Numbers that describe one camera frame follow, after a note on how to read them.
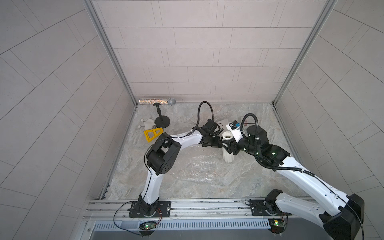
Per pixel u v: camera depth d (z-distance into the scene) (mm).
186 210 711
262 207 713
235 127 609
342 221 364
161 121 1028
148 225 646
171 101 873
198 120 721
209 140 738
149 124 1015
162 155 511
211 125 744
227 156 723
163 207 712
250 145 593
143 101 887
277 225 679
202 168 845
